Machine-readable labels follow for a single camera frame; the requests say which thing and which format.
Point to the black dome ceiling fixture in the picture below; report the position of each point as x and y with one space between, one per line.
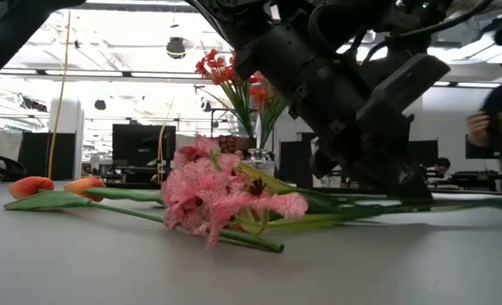
175 47

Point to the large black monitor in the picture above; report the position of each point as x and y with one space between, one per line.
143 144

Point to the black desk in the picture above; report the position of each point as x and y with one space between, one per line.
475 175

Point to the small black ceiling fixture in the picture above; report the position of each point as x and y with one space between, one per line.
100 105

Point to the orange artificial tulip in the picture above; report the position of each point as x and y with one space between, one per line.
83 185
30 186

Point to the long ceiling light strip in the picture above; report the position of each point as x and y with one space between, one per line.
166 75

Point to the large veined pink flower bunch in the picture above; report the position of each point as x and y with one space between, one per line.
200 186

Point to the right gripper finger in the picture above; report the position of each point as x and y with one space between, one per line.
414 186

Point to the black partition panel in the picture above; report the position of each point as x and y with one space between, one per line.
39 156

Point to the black wall monitor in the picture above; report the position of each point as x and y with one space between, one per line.
478 153

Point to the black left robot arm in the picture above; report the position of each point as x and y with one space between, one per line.
5 34

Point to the red patterned cloth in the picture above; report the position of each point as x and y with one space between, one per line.
234 143

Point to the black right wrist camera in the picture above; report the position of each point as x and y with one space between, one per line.
403 84

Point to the clear glass vase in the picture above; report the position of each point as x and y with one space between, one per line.
261 163

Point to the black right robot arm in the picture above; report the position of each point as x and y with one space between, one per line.
285 51

